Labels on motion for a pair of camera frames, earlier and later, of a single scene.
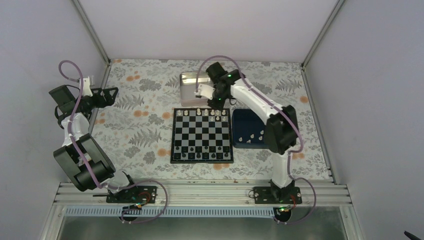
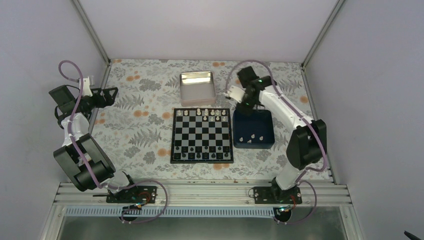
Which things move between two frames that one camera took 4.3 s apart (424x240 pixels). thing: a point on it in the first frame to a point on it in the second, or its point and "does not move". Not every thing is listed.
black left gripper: x=108 y=101 does not move
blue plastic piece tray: x=248 y=129 does not move
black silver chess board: x=201 y=135 does not move
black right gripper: x=218 y=106 to x=238 y=107
